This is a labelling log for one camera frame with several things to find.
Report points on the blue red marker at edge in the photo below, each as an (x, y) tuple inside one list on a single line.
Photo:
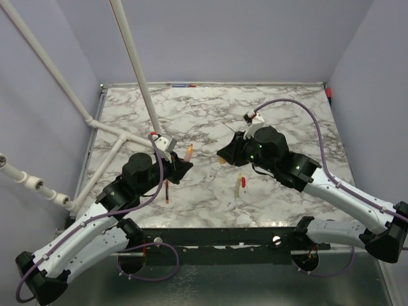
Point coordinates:
[(184, 86)]

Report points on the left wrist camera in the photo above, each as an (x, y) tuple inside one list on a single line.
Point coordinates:
[(165, 144)]

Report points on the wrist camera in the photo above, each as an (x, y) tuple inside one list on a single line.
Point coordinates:
[(165, 144), (254, 122)]

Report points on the orange red gel pen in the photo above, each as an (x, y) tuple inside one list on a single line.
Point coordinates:
[(167, 198)]

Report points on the thin silver red pen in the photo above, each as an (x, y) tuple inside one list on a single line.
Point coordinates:
[(233, 130)]

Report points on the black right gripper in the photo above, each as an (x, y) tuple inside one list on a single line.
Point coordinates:
[(232, 152)]

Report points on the white PVC pipe frame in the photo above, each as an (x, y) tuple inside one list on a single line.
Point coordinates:
[(42, 131)]

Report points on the red black clamp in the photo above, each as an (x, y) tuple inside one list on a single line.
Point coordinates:
[(328, 95)]

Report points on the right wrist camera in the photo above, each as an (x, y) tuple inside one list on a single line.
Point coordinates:
[(254, 122)]

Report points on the pink pencil-shaped marker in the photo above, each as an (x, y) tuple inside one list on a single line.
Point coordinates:
[(189, 153)]

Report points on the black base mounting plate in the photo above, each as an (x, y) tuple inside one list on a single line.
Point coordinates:
[(221, 246)]

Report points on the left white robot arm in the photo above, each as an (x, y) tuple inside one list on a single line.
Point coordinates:
[(101, 231)]

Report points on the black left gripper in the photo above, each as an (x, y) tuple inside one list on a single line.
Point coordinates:
[(178, 167)]

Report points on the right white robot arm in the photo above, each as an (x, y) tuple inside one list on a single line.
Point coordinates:
[(379, 227)]

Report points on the yellow highlighter pen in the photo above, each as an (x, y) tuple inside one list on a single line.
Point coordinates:
[(238, 185)]

